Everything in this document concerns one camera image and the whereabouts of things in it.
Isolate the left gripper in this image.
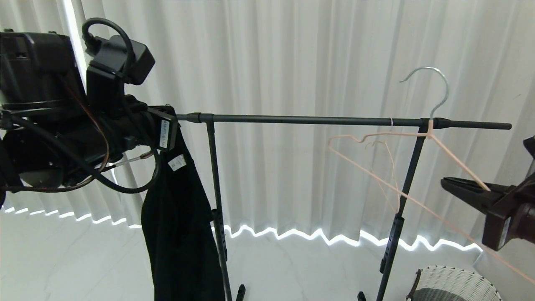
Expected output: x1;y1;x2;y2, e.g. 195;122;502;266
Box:
4;95;179;189

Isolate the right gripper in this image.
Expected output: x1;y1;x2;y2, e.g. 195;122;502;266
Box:
441;176;535;252

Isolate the pink clothes hanger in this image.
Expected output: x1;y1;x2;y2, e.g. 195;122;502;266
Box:
364;119;403;214
327;66;535;286

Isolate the black t-shirt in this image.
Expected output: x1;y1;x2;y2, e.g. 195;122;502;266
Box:
141;120;226;301

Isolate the white laundry basket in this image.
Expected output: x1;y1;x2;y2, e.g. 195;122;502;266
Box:
406;265;502;301

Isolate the black clothes rack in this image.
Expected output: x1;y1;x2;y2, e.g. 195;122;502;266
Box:
176;112;512;301

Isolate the white curtain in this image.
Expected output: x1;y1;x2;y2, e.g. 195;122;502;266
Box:
0;0;535;252

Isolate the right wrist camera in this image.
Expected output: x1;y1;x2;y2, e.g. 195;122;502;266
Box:
504;135;535;199

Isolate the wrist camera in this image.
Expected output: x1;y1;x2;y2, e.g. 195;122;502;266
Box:
504;135;535;199
86;36;156;115

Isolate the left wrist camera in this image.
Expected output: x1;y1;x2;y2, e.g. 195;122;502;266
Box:
86;36;156;115

